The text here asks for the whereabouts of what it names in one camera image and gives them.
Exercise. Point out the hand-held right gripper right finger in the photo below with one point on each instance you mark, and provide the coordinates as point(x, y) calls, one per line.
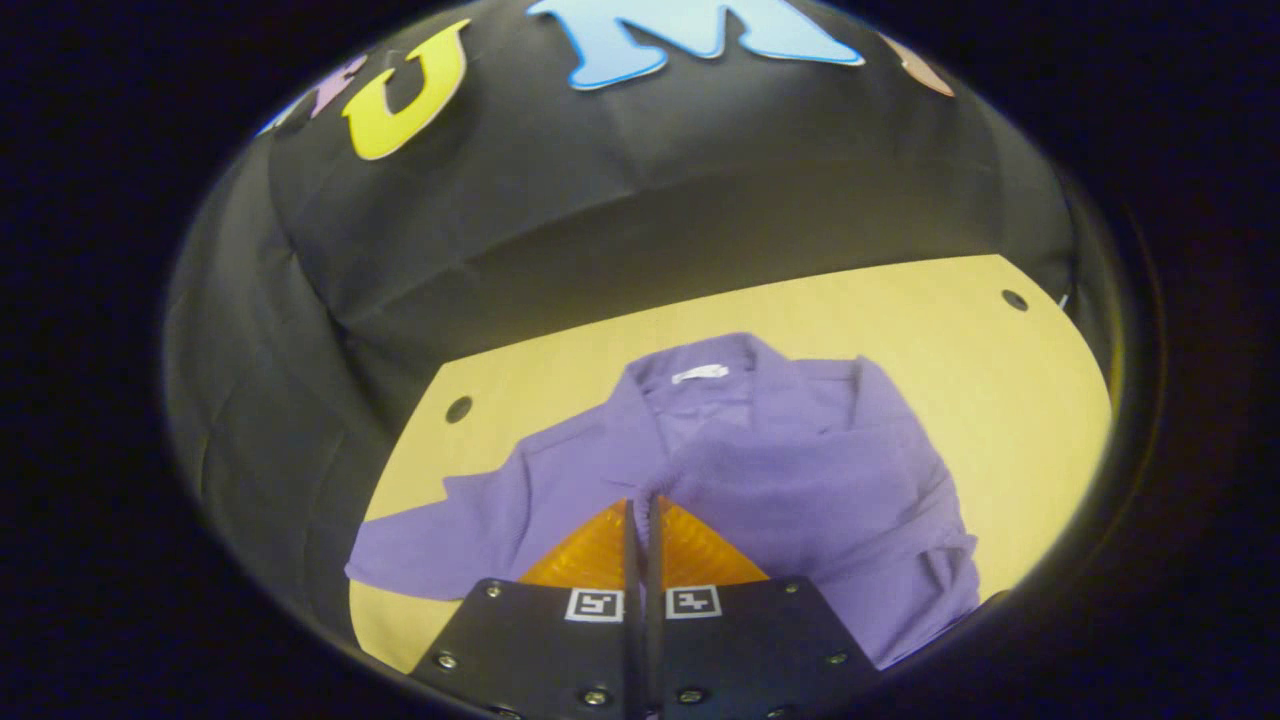
point(740, 650)

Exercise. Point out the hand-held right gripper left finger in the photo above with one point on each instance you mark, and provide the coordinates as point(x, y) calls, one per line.
point(560, 650)

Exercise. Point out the purple shirt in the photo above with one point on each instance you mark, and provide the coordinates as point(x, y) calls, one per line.
point(800, 470)

